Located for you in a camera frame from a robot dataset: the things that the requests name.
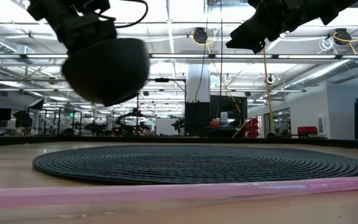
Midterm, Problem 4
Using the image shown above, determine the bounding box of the thin black hanging cable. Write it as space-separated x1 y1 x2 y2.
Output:
219 0 223 138

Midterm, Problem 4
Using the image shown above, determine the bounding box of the round dark woven placemat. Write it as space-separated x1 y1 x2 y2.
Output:
32 145 358 186

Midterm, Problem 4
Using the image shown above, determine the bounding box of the white board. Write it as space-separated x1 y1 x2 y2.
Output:
155 118 180 136

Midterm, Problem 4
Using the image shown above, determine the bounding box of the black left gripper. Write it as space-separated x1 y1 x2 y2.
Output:
26 0 118 52

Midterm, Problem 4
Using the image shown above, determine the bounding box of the black cabinet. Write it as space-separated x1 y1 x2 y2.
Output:
184 101 211 138

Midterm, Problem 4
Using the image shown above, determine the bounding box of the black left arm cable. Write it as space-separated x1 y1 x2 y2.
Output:
82 0 149 29

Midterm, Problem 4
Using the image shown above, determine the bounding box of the red box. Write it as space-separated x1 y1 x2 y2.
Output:
297 126 318 135

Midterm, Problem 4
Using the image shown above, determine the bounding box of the white building pillar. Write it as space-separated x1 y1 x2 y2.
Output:
186 63 211 103

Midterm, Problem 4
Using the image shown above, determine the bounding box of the black lamp shade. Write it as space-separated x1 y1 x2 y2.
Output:
28 98 45 110

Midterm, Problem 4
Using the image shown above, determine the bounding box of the long pink straw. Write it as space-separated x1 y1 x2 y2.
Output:
0 175 358 211

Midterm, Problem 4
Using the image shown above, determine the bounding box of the black ceiling cable reel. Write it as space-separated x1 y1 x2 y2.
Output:
334 27 352 46
192 27 209 44

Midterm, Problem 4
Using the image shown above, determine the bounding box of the white coiled cable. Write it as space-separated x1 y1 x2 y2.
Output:
318 36 335 54

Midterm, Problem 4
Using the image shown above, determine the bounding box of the red storage bin rack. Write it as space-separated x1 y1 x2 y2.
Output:
245 117 260 139

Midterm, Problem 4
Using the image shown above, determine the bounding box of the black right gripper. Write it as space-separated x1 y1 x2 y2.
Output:
225 0 358 54

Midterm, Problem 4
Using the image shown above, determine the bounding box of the black bowl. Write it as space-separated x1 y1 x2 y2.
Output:
61 37 151 107

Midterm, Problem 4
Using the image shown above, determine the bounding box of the large black monitor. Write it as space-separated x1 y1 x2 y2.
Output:
209 95 248 128

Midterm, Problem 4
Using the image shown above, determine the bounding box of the black table edge rail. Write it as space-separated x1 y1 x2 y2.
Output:
0 135 358 151

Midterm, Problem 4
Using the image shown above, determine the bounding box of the black metal gantry frame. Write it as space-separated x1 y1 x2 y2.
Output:
147 77 187 97

